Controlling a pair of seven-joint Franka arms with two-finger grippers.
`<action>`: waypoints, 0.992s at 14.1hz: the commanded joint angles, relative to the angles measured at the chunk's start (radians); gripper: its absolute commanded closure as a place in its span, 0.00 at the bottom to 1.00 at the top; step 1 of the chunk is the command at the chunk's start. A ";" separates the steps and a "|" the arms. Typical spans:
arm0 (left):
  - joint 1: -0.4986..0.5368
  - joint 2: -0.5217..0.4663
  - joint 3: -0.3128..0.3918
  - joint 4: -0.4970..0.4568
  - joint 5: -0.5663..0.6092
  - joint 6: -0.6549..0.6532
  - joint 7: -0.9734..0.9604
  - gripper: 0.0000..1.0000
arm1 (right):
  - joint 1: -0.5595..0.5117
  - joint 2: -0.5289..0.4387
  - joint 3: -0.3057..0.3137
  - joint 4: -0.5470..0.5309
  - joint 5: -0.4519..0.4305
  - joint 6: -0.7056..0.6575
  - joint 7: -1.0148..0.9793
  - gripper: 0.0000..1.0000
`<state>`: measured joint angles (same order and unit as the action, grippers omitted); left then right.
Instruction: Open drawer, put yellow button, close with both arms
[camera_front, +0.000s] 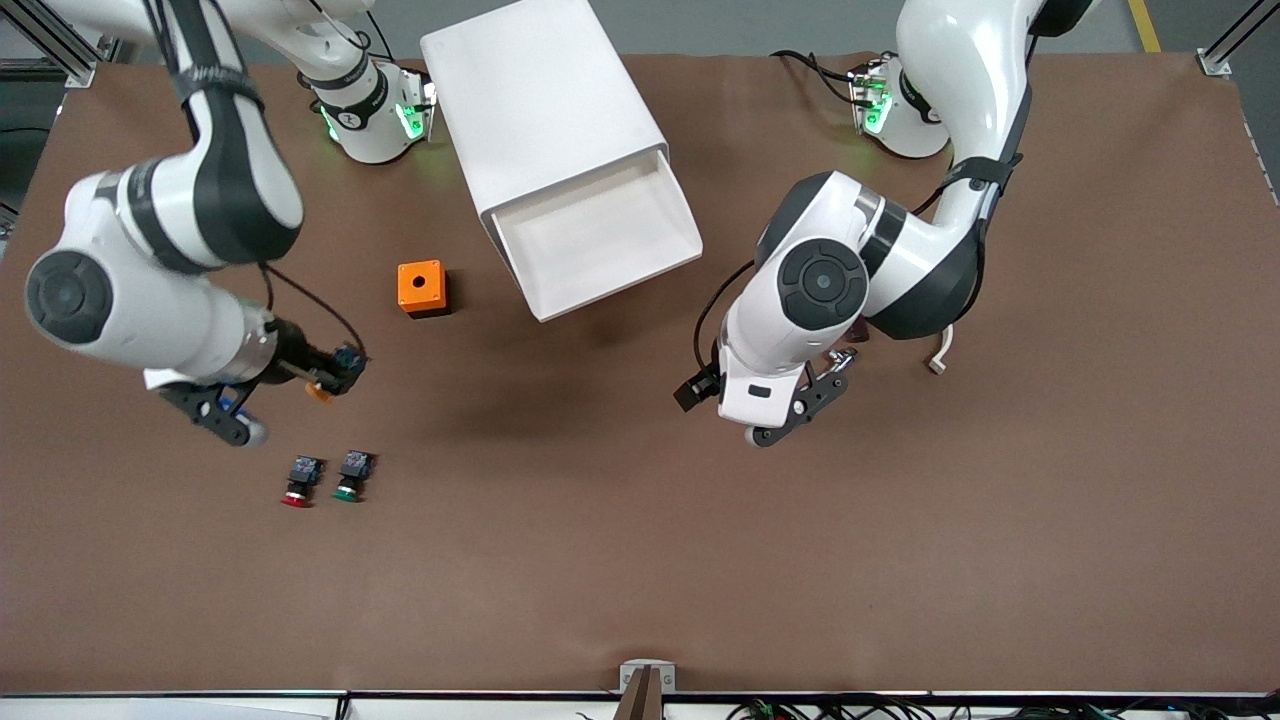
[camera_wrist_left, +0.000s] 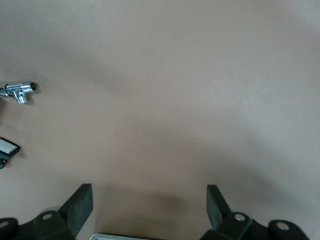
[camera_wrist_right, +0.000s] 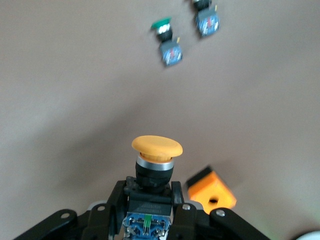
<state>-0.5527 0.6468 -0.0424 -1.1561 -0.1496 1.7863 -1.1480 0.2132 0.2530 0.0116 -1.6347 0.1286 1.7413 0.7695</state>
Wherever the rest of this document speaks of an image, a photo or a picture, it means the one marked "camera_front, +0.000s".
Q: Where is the yellow push button switch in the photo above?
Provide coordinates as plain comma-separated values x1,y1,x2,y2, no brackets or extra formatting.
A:
305,343,368,405

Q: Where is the connector box with green light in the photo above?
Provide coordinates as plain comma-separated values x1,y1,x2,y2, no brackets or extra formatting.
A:
398,64,439,143
849,58,894,137

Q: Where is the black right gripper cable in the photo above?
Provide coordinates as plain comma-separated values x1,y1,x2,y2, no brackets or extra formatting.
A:
262,262,369,361

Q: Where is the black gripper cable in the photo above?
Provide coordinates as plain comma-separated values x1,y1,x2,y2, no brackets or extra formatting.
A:
693,260,758,376
262,262,369,361

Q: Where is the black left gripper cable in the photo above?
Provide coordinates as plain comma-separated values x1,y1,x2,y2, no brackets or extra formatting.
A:
693,260,758,376

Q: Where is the red push button switch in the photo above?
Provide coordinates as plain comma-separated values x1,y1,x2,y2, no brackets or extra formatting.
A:
281,455,326,509

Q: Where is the green push button switch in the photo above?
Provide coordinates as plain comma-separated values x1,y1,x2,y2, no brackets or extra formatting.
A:
333,449,377,503

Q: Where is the orange button enclosure box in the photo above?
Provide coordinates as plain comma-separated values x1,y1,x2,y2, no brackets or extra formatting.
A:
397,260,452,319

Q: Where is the grey table edge camera mount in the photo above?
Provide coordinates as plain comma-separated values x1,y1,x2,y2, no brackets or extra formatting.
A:
618,660,677,720

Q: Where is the black arm base cable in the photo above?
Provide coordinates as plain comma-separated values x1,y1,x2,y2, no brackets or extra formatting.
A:
770,48,863,106

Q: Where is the aluminium frame post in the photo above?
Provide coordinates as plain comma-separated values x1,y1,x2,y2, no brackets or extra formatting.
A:
0,0,121,89
1198,0,1280,78

